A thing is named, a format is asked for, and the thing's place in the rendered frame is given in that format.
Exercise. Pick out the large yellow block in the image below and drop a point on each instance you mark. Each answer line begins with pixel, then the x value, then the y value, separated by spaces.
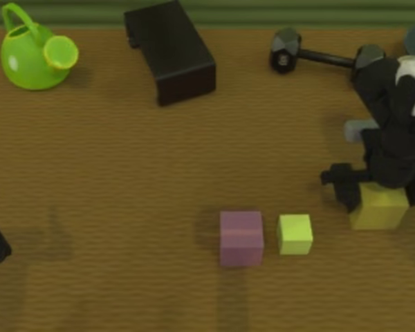
pixel 378 209

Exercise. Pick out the small lime green cube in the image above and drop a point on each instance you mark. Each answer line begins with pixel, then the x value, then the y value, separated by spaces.
pixel 294 234

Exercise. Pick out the purple cube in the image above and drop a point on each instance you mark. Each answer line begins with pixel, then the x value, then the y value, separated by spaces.
pixel 241 238

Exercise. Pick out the black hex dumbbell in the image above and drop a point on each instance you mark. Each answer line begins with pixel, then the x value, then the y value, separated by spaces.
pixel 285 52

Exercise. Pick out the green plastic watering can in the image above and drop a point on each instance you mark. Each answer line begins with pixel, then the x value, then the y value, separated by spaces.
pixel 27 65

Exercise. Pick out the black rectangular box stand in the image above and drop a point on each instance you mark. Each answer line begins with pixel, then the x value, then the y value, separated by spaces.
pixel 174 52

